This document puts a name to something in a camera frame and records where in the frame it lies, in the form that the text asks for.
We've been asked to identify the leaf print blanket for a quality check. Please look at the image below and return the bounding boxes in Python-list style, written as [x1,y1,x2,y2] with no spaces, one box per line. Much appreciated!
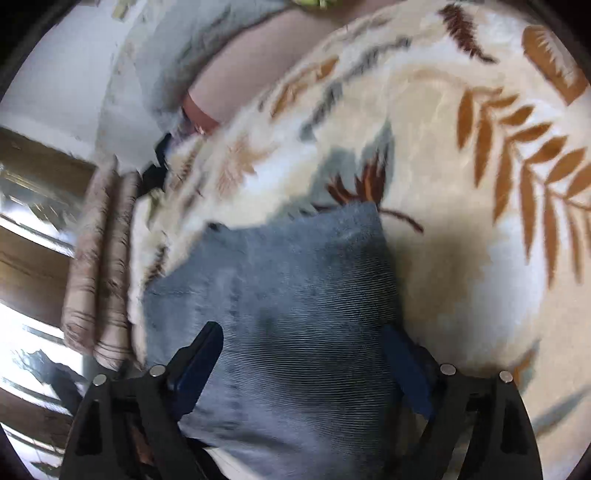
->
[124,0,591,462]

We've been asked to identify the green patterned cloth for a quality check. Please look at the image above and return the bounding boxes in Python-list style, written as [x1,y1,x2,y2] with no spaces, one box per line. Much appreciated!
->
[288,0,352,10]

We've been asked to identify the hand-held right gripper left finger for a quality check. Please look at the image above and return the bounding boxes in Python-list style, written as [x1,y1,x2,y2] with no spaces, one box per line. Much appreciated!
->
[67,322,225,480]

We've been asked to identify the grey quilted blanket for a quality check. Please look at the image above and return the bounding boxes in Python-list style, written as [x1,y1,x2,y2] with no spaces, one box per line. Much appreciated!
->
[99,0,296,134]

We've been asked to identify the wooden framed glass door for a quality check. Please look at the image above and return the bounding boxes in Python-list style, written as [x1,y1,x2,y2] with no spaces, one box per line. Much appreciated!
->
[0,127,100,476]

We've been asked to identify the blue denim pants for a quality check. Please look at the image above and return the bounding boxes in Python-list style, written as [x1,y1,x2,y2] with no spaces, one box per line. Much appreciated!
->
[141,200,437,480]

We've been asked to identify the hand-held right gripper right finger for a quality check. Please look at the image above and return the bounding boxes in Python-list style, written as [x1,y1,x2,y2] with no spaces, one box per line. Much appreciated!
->
[381,325,543,480]

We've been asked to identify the black cloth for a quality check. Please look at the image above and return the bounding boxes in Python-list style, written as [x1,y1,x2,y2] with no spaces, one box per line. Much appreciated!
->
[141,134,178,195]

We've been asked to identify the striped beige folded blanket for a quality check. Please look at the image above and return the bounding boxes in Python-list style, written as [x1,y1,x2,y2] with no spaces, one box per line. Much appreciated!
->
[60,154,144,370]

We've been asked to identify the pink bolster pillow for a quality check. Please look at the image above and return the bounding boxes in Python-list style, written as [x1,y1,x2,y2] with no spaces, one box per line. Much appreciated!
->
[182,7,370,134]

